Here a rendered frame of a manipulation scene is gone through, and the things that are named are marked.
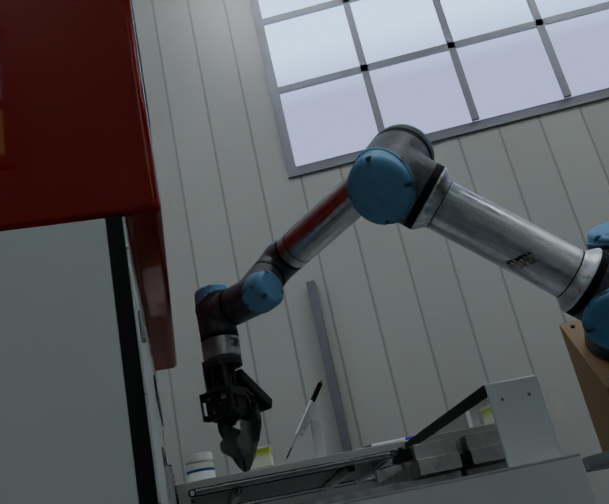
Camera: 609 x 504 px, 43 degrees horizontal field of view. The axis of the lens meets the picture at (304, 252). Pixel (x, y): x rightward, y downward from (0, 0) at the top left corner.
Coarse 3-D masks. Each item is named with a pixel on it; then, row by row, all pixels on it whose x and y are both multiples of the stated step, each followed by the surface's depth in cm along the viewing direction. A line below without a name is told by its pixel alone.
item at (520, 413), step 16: (496, 384) 128; (512, 384) 129; (528, 384) 129; (496, 400) 127; (512, 400) 128; (528, 400) 128; (496, 416) 126; (512, 416) 127; (528, 416) 127; (544, 416) 127; (512, 432) 126; (528, 432) 126; (544, 432) 126; (512, 448) 124; (528, 448) 125; (544, 448) 125; (512, 464) 123
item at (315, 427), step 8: (312, 408) 181; (304, 416) 179; (304, 424) 179; (312, 424) 179; (296, 432) 181; (304, 432) 179; (312, 432) 179; (320, 432) 179; (320, 440) 178; (320, 448) 177; (320, 456) 177
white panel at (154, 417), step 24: (120, 216) 104; (120, 240) 103; (120, 264) 101; (120, 288) 100; (120, 312) 99; (120, 336) 98; (144, 336) 101; (144, 360) 102; (144, 384) 96; (144, 408) 94; (144, 432) 93; (144, 456) 92; (144, 480) 91
